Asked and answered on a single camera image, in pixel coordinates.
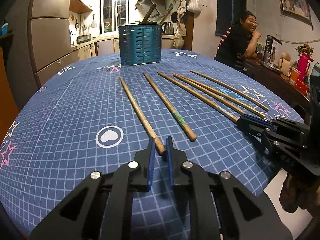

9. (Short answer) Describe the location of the light bamboo chopstick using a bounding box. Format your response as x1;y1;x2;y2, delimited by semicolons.
119;77;166;155

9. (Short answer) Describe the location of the kitchen window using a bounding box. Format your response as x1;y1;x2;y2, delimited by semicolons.
100;0;129;35

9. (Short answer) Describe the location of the operator right hand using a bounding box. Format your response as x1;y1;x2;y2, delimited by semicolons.
279;174;319;218

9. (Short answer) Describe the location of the bamboo chopstick green band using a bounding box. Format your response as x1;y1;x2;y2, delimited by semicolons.
143;73;197;141

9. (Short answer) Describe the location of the dark wooden side table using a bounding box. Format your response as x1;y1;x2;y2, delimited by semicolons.
245;59;311;119

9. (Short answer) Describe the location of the black product box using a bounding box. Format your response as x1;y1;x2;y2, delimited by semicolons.
263;35;282;64

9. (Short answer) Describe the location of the blue grid star tablecloth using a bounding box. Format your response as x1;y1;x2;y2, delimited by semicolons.
1;50;301;234

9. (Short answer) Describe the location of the red thermos bottle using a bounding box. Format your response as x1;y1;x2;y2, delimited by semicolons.
297;52;314;82

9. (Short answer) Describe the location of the seated woman with glasses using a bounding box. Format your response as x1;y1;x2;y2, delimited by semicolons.
214;11;261;74

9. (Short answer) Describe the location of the blue perforated utensil holder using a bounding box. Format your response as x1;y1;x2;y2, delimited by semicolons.
118;24;162;66

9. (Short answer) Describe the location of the dark curtained window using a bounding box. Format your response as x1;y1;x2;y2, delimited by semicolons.
215;0;246;36

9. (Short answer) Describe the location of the electric kettle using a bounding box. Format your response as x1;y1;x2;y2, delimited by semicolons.
162;22;174;35

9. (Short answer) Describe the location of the hanging white plastic bag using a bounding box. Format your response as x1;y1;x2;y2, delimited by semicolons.
187;0;202;14

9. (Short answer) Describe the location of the chopstick inside holder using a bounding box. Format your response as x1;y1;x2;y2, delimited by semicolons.
159;7;173;25
141;3;157;24

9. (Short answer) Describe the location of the orange wooden cabinet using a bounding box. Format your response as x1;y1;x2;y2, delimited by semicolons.
0;33;19;140

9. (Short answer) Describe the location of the range hood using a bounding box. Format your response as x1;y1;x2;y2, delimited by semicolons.
136;0;167;21

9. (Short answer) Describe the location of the silver multi-door refrigerator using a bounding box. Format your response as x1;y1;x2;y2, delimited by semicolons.
4;0;72;109

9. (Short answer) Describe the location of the framed wall picture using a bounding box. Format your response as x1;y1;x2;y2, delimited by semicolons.
280;0;312;26

